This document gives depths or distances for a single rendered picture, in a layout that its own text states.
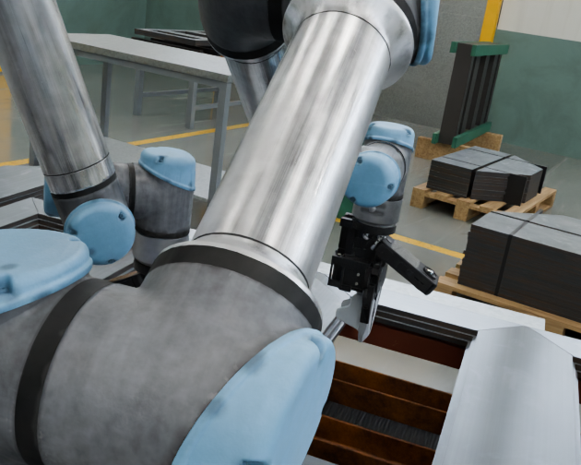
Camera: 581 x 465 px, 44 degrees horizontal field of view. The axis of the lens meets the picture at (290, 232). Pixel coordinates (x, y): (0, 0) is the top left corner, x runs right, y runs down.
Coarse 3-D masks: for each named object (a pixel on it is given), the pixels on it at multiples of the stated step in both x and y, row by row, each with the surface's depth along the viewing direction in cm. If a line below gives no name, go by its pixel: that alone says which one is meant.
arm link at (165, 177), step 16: (144, 160) 94; (160, 160) 94; (176, 160) 94; (192, 160) 96; (144, 176) 94; (160, 176) 94; (176, 176) 94; (192, 176) 96; (144, 192) 94; (160, 192) 94; (176, 192) 95; (192, 192) 97; (144, 208) 94; (160, 208) 95; (176, 208) 96; (192, 208) 99; (144, 224) 96; (160, 224) 96; (176, 224) 97
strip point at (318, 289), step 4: (316, 280) 157; (316, 284) 155; (320, 284) 155; (324, 284) 156; (312, 288) 153; (316, 288) 153; (320, 288) 153; (324, 288) 154; (312, 292) 150; (316, 292) 151; (320, 292) 151; (324, 292) 151; (328, 292) 152; (332, 292) 152; (320, 296) 149; (324, 296) 150; (328, 296) 150; (332, 296) 150; (336, 296) 150; (332, 300) 148; (336, 300) 149; (340, 300) 149
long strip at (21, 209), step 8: (24, 200) 181; (32, 200) 181; (0, 208) 173; (8, 208) 174; (16, 208) 175; (24, 208) 175; (32, 208) 176; (0, 216) 168; (8, 216) 169; (16, 216) 169; (24, 216) 170; (0, 224) 163
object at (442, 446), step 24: (336, 288) 155; (384, 312) 149; (336, 336) 139; (432, 336) 146; (456, 336) 145; (576, 360) 139; (456, 384) 127; (576, 384) 133; (456, 408) 117; (576, 408) 122; (576, 432) 115; (576, 456) 109
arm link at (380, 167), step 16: (384, 144) 105; (368, 160) 97; (384, 160) 98; (400, 160) 104; (352, 176) 98; (368, 176) 98; (384, 176) 97; (400, 176) 101; (352, 192) 99; (368, 192) 98; (384, 192) 98
